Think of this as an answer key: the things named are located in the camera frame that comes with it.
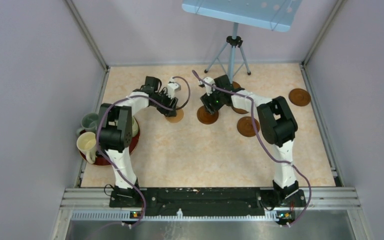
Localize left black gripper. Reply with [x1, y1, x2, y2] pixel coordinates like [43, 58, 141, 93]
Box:
[151, 89, 179, 118]

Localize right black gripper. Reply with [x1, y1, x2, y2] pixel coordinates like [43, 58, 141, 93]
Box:
[200, 86, 224, 115]

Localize dark wooden coaster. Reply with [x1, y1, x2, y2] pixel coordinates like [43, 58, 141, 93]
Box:
[231, 106, 249, 115]
[232, 81, 241, 89]
[236, 116, 256, 138]
[288, 88, 311, 107]
[196, 106, 219, 125]

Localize light wooden coaster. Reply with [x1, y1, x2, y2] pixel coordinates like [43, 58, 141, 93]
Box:
[165, 109, 184, 124]

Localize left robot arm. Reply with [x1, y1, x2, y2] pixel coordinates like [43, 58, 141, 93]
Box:
[96, 76, 181, 207]

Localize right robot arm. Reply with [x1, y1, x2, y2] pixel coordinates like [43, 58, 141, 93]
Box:
[199, 75, 299, 206]

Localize light green mug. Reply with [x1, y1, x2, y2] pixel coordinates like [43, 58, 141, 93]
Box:
[132, 116, 139, 138]

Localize grey green mug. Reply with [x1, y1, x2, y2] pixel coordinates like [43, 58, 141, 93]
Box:
[76, 113, 99, 136]

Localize red round tray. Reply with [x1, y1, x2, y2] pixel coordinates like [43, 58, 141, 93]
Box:
[93, 127, 140, 166]

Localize cream mug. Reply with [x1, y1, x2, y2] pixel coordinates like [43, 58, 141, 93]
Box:
[76, 132, 97, 165]

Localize blue music stand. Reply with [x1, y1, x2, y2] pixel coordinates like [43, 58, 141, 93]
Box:
[182, 0, 303, 84]

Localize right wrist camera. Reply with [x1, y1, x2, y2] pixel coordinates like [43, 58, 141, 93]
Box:
[199, 77, 216, 96]

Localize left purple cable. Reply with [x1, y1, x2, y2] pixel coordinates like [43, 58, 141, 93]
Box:
[94, 76, 192, 229]

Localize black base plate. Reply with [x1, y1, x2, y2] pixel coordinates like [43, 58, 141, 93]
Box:
[109, 187, 307, 217]

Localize aluminium frame rail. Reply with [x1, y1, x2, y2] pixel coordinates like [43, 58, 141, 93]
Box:
[52, 187, 374, 240]

